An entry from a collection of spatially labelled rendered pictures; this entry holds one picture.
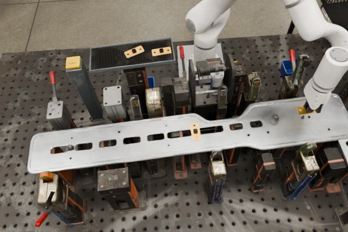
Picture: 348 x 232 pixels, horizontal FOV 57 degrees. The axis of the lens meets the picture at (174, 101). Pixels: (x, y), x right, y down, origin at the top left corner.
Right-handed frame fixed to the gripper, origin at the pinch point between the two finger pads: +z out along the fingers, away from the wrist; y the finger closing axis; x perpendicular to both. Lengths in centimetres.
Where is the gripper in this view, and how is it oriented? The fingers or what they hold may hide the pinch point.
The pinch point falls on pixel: (309, 106)
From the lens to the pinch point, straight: 141.4
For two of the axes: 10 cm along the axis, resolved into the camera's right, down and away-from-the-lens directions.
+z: 0.5, 5.4, 8.4
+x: 9.9, -1.3, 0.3
